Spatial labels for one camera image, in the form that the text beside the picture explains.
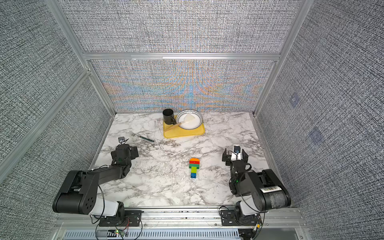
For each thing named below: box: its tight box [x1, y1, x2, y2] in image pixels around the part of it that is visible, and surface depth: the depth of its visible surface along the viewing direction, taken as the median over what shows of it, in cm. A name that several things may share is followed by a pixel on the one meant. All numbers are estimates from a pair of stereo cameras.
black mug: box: [162, 108, 176, 125], surface depth 112 cm
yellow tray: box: [163, 115, 206, 139], surface depth 109 cm
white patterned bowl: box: [176, 109, 203, 130], surface depth 116 cm
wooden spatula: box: [164, 113, 195, 132], surface depth 119 cm
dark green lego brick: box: [189, 163, 200, 169], surface depth 92 cm
